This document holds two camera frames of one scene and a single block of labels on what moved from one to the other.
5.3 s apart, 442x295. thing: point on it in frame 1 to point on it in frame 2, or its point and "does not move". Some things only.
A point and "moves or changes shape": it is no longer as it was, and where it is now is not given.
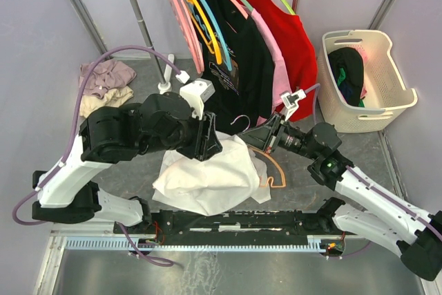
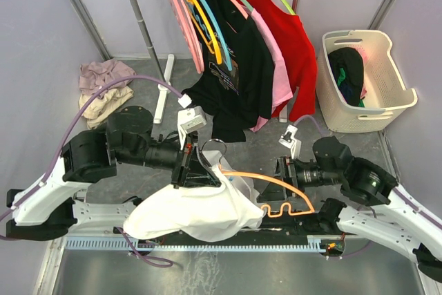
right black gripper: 266,137 to 285,170
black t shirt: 244,96 does not move
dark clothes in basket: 347,65 does not move
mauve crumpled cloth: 105,74 does not move
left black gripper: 213,146 to 190,170
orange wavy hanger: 273,186 to 277,213
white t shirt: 217,184 moves or changes shape
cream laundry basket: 385,90 does not move
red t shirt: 289,32 does not move
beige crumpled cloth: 113,98 does not move
